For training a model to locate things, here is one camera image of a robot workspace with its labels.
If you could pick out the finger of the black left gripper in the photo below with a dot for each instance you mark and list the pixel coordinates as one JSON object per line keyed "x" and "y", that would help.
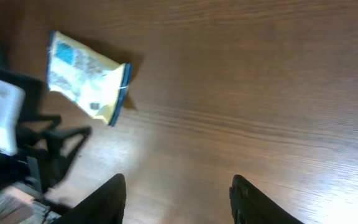
{"x": 62, "y": 147}

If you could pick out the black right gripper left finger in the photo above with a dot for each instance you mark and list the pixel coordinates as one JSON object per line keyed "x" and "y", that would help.
{"x": 105, "y": 205}

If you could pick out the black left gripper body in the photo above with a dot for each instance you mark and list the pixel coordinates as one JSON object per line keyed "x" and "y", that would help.
{"x": 25, "y": 165}

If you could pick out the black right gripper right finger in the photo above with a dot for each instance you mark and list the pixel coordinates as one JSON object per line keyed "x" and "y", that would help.
{"x": 251, "y": 206}

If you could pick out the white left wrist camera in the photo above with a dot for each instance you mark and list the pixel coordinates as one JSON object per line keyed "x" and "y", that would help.
{"x": 11, "y": 101}

